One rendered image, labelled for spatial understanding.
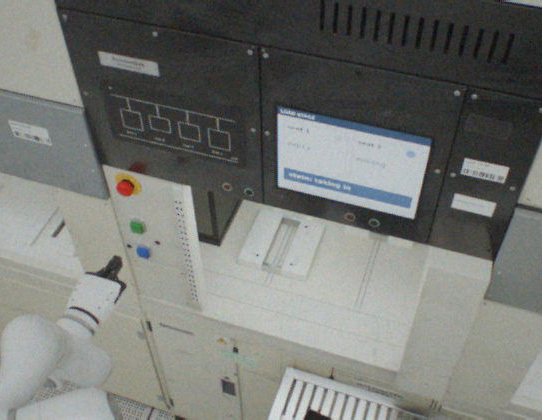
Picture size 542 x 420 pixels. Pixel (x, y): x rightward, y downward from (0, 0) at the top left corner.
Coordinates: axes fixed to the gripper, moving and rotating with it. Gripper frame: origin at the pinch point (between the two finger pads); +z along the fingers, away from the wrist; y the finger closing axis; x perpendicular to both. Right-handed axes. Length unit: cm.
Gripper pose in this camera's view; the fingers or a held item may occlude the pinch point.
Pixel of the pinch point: (114, 265)
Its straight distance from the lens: 161.1
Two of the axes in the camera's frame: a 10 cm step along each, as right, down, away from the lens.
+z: 3.2, -7.1, 6.2
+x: -0.1, -6.6, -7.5
